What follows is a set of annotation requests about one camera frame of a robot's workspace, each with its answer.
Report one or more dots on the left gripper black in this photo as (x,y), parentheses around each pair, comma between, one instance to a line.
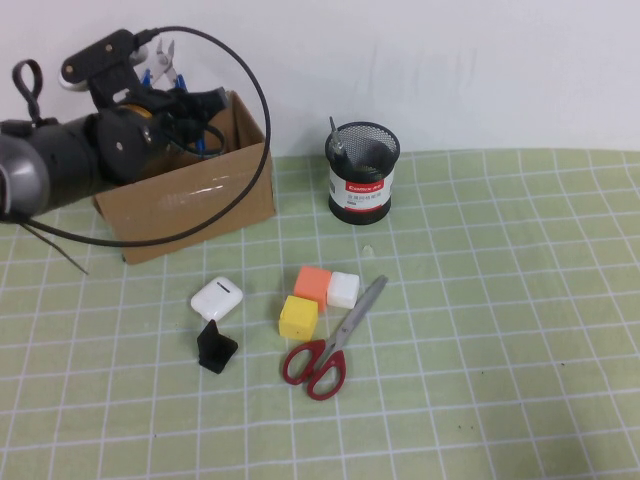
(125,90)

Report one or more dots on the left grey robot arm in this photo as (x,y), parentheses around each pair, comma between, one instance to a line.
(60,160)

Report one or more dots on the brown cardboard box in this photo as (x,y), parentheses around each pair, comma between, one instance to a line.
(200,210)

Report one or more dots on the white earbuds case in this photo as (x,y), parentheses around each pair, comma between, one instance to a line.
(215,297)

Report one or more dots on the black mesh pen holder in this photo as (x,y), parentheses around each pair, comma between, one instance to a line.
(362,200)

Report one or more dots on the orange block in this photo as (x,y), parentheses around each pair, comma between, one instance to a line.
(312,287)

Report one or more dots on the yellow block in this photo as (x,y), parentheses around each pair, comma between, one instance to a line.
(298,317)

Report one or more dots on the white block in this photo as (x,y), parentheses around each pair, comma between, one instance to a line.
(343,290)

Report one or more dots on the green checked tablecloth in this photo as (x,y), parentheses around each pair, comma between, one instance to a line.
(500,300)

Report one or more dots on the black plastic bracket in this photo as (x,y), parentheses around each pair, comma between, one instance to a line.
(217,350)

